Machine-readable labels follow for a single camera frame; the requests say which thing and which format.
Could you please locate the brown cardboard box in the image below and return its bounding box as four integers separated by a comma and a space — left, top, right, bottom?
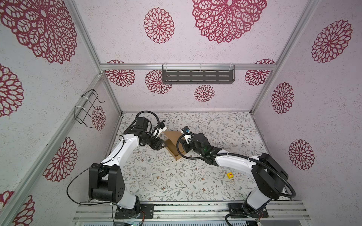
163, 131, 182, 161

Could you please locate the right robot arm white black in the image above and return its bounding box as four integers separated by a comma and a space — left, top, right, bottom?
176, 133, 288, 212

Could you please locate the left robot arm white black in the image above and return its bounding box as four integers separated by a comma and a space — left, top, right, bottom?
88, 117, 167, 212

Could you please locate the small yellow cube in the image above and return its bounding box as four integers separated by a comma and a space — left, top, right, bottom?
227, 172, 234, 179

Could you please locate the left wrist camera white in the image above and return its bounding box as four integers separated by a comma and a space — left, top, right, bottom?
154, 120, 167, 137

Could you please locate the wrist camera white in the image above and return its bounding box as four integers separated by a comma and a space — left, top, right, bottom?
154, 120, 167, 137
181, 126, 194, 144

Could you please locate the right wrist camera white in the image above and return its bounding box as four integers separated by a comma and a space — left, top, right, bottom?
181, 126, 194, 144

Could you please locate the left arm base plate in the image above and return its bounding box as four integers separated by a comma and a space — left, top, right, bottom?
115, 203, 155, 220

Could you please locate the dark metal wall shelf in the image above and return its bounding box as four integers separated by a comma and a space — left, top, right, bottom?
161, 65, 235, 85

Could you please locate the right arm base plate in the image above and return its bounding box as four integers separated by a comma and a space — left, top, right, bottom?
228, 202, 269, 218

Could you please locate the black wire wall rack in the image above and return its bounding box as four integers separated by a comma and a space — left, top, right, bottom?
74, 89, 106, 131

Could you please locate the aluminium front rail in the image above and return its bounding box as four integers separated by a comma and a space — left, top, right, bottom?
72, 201, 311, 223

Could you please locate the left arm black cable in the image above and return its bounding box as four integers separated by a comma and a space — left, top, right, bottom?
66, 135, 128, 206

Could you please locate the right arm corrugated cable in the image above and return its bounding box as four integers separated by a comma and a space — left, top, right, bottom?
176, 132, 297, 226

